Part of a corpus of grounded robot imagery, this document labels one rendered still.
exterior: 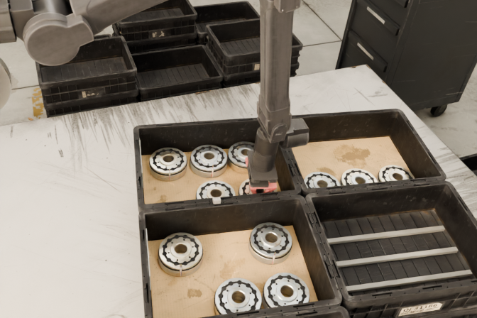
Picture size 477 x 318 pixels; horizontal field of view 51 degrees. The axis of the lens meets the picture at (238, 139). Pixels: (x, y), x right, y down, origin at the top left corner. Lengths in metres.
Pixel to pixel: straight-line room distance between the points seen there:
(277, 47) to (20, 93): 2.37
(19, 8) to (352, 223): 0.94
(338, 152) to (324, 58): 2.04
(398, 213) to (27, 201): 1.04
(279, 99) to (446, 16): 1.74
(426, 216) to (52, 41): 1.05
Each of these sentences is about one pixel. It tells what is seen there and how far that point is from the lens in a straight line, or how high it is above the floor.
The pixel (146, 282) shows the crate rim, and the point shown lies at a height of 0.93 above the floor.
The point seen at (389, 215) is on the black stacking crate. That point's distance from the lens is 1.41.
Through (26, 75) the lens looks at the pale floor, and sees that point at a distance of 3.32.
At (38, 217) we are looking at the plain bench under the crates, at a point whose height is 0.70.
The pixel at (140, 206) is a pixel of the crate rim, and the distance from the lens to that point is 1.20.
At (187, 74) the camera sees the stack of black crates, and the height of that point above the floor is 0.38.
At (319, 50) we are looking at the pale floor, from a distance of 3.61.
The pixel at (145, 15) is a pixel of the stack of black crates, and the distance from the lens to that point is 2.83.
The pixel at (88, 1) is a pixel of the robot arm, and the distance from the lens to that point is 0.81.
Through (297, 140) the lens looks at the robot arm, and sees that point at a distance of 1.21.
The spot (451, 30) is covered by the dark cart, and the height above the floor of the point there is 0.64.
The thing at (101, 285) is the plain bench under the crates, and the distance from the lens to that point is 1.36.
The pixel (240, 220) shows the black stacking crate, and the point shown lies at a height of 0.87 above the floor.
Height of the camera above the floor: 1.84
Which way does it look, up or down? 42 degrees down
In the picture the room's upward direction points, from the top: 6 degrees clockwise
